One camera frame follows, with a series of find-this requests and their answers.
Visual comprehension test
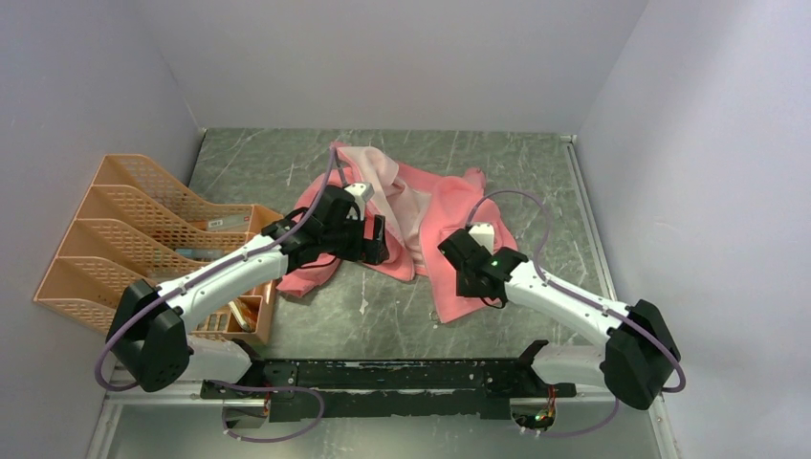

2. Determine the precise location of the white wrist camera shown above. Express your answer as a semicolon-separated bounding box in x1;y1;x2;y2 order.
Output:
468;222;495;254
343;182;374;221

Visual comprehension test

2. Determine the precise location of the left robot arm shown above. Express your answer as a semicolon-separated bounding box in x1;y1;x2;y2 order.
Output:
104;182;389;398

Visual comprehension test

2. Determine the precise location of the pink zip-up jacket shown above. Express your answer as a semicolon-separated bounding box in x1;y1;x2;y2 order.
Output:
276;142;519;325

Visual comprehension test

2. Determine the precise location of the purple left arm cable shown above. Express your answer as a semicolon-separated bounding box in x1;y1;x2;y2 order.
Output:
93;145;346;393

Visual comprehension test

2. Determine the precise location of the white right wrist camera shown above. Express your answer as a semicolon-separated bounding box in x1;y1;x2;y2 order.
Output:
468;222;495;254

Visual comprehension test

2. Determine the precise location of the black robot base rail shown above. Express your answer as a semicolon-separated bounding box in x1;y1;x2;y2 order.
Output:
200;358;578;423

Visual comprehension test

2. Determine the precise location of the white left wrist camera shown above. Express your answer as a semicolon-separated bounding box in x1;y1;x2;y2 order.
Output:
343;182;374;221

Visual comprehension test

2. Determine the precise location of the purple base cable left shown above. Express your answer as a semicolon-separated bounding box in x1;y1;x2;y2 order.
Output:
220;380;327;445

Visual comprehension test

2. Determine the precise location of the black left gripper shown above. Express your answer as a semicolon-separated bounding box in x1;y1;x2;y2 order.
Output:
323;211;390;266

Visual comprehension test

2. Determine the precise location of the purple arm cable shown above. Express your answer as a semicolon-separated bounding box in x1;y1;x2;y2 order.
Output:
93;145;346;393
465;188;688;394

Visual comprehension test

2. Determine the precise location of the aluminium table frame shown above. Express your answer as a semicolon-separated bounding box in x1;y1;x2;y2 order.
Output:
106;380;681;458

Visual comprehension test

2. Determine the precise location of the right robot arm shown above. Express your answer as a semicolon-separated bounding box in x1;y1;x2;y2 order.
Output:
438;229;686;410

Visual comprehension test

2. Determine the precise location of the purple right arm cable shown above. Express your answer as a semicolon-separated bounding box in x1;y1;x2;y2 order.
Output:
465;188;688;394

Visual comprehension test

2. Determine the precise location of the orange mesh file rack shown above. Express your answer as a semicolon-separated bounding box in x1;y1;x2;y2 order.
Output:
34;154;281;334

